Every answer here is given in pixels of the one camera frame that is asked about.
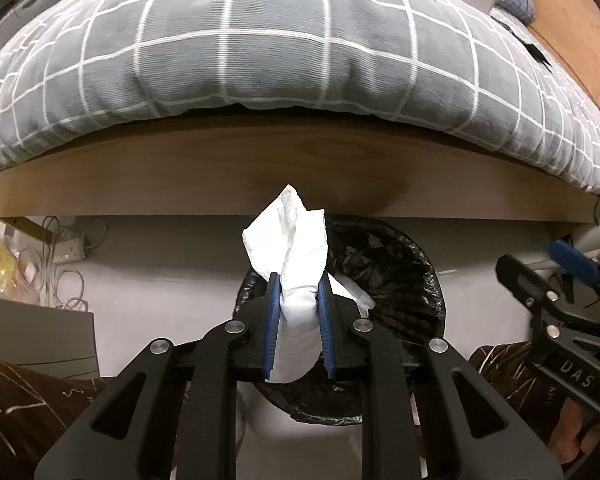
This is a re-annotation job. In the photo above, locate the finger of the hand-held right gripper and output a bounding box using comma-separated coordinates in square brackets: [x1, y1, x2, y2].
[496, 254, 581, 361]
[550, 240, 600, 331]

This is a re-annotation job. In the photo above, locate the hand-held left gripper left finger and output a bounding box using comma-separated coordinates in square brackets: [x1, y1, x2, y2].
[34, 272, 281, 480]

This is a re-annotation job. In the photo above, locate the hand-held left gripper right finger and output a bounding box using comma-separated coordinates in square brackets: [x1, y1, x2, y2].
[317, 272, 563, 480]

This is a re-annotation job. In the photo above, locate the white tissue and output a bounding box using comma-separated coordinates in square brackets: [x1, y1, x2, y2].
[242, 184, 376, 386]

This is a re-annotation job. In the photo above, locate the black lined trash bin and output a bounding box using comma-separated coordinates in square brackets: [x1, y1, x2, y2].
[232, 214, 448, 426]

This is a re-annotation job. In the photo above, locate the person's right hand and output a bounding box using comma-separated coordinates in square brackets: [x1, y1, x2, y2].
[552, 400, 600, 466]

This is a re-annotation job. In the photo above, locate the person's right leg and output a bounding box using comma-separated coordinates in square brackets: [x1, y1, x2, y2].
[467, 344, 566, 441]

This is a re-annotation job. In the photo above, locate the person's leg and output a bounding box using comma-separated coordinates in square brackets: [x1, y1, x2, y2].
[467, 344, 566, 441]
[0, 352, 191, 480]

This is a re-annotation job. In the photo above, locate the wooden headboard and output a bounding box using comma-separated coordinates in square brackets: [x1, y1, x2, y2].
[522, 0, 600, 111]

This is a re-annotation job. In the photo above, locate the grey cabinet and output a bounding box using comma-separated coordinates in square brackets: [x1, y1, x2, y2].
[0, 292, 101, 378]

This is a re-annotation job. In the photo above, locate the blue quilt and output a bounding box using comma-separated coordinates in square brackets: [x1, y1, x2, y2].
[495, 0, 538, 25]

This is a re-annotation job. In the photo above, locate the person's left leg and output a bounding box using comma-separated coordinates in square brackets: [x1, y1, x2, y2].
[0, 352, 191, 480]

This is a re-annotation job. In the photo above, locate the yellow plastic bag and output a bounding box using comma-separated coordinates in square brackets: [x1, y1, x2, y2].
[0, 235, 43, 306]

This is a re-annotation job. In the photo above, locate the grey checked bedsheet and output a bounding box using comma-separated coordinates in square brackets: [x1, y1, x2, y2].
[0, 0, 600, 198]

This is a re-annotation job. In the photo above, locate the wooden bed frame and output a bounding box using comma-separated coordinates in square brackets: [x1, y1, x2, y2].
[0, 112, 600, 226]

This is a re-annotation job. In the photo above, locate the white power strip with cables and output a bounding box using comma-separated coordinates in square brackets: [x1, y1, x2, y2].
[27, 215, 108, 311]

